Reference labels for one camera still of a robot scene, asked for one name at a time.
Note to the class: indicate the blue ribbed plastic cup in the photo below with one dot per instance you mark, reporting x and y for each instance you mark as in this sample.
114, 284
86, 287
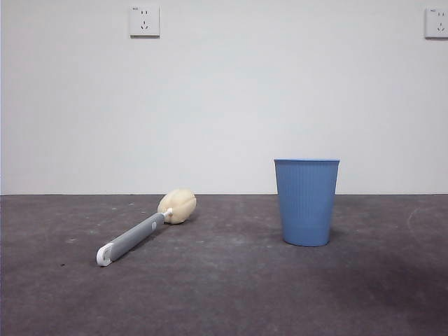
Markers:
307, 206

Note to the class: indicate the white wall socket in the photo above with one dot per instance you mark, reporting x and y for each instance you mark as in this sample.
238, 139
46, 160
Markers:
437, 23
145, 21

